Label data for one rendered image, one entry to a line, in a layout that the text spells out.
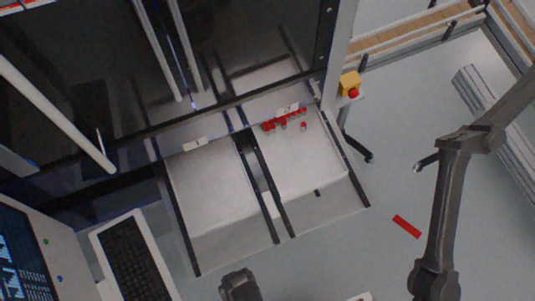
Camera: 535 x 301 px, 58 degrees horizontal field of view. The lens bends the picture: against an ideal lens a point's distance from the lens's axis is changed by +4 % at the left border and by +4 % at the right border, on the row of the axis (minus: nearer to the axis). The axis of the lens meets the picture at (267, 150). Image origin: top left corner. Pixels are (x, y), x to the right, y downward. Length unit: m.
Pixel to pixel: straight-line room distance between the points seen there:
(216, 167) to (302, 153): 0.32
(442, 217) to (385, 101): 1.69
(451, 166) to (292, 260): 1.43
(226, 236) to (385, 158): 1.33
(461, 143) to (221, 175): 0.85
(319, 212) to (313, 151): 0.23
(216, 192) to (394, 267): 1.21
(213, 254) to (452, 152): 0.85
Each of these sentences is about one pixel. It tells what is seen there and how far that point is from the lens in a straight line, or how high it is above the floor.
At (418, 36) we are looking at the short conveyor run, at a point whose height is 0.93.
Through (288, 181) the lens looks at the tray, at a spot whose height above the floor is 0.88.
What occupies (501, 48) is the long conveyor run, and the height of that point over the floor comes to 0.88.
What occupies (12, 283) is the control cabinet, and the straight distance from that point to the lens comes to 1.26.
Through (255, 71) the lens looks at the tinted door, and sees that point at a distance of 1.37.
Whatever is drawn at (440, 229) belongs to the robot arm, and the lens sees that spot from 1.26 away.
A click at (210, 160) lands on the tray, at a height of 0.88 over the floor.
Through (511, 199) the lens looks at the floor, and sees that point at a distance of 2.87.
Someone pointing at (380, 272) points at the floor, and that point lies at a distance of 2.57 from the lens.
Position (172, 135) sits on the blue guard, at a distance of 1.52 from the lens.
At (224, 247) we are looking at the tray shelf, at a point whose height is 0.88.
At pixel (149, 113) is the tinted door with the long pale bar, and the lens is 1.38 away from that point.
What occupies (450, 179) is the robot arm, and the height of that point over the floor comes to 1.38.
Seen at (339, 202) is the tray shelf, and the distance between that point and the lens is 1.69.
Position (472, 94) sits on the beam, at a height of 0.52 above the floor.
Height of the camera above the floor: 2.50
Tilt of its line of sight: 69 degrees down
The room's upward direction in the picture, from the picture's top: 3 degrees counter-clockwise
